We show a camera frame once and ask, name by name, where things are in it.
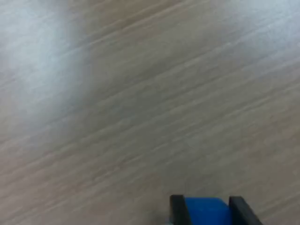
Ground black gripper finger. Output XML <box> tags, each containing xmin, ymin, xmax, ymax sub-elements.
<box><xmin>229</xmin><ymin>196</ymin><xmax>263</xmax><ymax>225</ymax></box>
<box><xmin>170</xmin><ymin>194</ymin><xmax>192</xmax><ymax>225</ymax></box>

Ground blue cube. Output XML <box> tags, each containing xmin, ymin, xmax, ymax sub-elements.
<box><xmin>184</xmin><ymin>197</ymin><xmax>233</xmax><ymax>225</ymax></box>

